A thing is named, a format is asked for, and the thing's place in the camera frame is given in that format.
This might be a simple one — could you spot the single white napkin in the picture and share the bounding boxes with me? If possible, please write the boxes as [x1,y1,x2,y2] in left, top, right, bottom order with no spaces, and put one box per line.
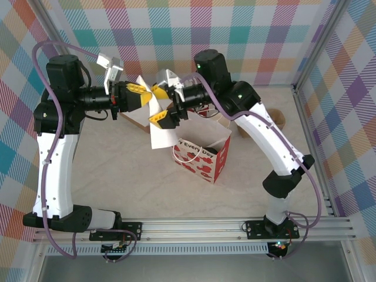
[137,75,178,150]

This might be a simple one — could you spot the red and white paper bag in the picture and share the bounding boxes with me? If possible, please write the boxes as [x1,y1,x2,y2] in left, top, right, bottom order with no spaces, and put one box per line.
[172,107,233,185]

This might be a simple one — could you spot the stack of white napkins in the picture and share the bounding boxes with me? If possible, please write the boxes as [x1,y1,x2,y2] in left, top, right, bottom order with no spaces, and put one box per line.
[119,110,151,132]

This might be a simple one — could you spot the brown cardboard napkin box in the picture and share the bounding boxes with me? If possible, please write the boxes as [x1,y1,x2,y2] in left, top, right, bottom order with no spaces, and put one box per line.
[119,101,176,135]

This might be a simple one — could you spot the brown pulp cup carrier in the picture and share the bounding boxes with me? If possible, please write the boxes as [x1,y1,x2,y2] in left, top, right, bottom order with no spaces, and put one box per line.
[237,108,286,139]

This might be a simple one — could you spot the circuit board with connector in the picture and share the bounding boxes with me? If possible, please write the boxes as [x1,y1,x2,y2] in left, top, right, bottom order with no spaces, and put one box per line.
[100,241,127,255]

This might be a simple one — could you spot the circuit board with lit LED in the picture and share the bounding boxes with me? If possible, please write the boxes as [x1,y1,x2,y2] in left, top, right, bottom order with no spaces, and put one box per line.
[268,240,290,255]

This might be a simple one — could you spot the thin black cable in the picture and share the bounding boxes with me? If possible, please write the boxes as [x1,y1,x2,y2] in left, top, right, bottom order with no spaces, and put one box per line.
[78,63,109,122]

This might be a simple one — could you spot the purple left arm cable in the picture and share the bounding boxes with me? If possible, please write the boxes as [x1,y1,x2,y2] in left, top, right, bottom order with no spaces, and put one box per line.
[31,40,100,260]

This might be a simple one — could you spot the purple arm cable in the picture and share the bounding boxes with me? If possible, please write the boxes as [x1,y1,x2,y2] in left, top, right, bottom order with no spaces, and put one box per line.
[31,40,100,260]
[180,72,323,260]

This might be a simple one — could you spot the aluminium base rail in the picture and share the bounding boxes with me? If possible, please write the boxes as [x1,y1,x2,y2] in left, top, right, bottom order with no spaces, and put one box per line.
[32,216,357,243]

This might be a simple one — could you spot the short purple cable loop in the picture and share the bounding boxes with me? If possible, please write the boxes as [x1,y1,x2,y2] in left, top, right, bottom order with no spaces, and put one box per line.
[102,237,139,263]

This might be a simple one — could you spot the slotted cable duct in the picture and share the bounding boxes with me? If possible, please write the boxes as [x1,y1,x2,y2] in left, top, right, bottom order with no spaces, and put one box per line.
[46,244,270,256]

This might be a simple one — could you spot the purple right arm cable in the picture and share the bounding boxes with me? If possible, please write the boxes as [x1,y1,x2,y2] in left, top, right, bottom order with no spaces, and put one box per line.
[180,72,323,260]

